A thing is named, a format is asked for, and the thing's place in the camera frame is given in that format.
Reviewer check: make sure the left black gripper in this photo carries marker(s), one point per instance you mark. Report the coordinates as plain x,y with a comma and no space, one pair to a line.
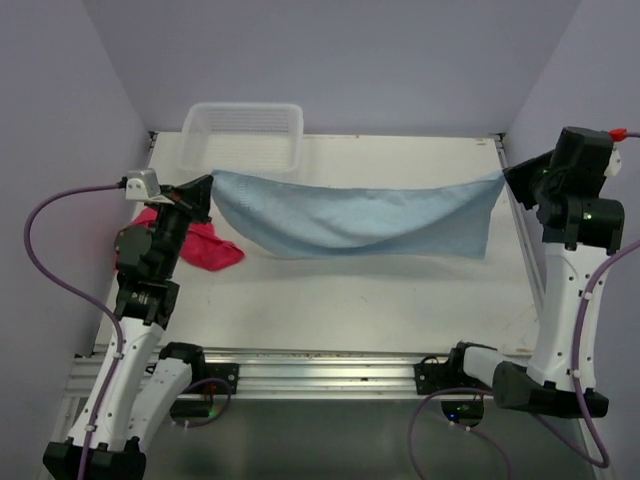
195,194

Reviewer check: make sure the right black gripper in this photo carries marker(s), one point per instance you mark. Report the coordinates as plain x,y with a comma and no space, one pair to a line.
520,174

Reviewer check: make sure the red towel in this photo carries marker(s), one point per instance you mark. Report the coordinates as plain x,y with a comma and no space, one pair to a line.
202,248

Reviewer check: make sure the light blue towel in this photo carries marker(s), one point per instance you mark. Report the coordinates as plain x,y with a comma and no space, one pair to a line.
299,221

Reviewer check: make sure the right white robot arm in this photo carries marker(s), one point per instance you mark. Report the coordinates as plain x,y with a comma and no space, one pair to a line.
581,231

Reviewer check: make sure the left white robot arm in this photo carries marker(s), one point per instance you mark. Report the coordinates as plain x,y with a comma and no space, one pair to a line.
110,436

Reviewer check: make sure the white plastic mesh basket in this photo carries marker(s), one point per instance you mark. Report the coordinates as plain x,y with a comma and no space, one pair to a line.
250,137

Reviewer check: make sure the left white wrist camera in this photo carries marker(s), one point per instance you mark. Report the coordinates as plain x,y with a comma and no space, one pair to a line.
142,185

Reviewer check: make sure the aluminium side rail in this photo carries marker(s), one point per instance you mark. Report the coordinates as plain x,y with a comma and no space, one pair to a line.
511,252

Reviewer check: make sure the red cable connector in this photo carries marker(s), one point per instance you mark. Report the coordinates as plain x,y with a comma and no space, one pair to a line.
618,134

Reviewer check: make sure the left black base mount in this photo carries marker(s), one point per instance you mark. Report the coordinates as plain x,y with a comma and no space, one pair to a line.
228,372

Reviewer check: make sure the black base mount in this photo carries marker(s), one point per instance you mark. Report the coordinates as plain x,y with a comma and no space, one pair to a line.
432,375
228,372

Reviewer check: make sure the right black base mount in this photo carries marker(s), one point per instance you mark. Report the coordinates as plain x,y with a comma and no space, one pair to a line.
432,375

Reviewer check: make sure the aluminium front rail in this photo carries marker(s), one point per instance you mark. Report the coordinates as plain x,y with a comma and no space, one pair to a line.
293,375

